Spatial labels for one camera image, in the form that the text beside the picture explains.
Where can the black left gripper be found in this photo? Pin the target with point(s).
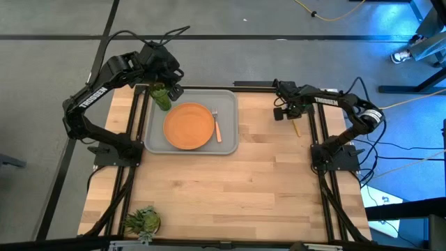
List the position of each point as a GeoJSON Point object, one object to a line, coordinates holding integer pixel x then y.
{"type": "Point", "coordinates": [160, 64]}

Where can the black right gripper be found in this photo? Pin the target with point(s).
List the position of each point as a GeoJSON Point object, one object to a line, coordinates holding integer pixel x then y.
{"type": "Point", "coordinates": [296, 104]}

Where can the green round vegetable toy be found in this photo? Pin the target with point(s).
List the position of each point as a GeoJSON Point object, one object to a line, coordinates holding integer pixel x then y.
{"type": "Point", "coordinates": [162, 99]}

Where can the orange plate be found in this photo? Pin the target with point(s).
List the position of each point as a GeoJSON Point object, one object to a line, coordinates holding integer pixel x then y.
{"type": "Point", "coordinates": [189, 126]}

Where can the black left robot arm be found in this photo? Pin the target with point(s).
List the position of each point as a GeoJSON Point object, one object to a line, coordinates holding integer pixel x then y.
{"type": "Point", "coordinates": [90, 97]}

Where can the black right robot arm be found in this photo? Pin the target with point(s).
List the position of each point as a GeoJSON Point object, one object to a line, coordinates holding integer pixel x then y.
{"type": "Point", "coordinates": [327, 101]}

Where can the grey plastic tray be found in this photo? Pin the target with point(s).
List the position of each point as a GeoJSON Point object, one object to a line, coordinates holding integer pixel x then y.
{"type": "Point", "coordinates": [226, 122]}

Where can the black stand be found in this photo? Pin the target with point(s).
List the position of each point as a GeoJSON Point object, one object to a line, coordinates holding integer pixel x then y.
{"type": "Point", "coordinates": [397, 89]}

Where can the person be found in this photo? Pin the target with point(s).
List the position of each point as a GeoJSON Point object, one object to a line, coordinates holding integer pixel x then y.
{"type": "Point", "coordinates": [400, 55]}

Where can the white floor box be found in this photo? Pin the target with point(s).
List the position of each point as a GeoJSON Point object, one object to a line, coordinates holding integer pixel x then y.
{"type": "Point", "coordinates": [374, 200]}

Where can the black table beam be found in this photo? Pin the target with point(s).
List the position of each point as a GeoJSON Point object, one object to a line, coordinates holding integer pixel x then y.
{"type": "Point", "coordinates": [411, 209]}

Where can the green succulent plant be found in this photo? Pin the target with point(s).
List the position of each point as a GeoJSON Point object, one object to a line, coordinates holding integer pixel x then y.
{"type": "Point", "coordinates": [143, 221]}

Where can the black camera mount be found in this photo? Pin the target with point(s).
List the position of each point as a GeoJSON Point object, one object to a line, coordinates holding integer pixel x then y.
{"type": "Point", "coordinates": [254, 84]}

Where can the black aluminium table frame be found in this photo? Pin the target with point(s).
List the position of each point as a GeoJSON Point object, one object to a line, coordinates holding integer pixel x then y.
{"type": "Point", "coordinates": [226, 87]}

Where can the black camera rig bar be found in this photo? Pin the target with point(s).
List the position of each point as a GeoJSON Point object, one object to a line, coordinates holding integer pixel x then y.
{"type": "Point", "coordinates": [52, 244]}

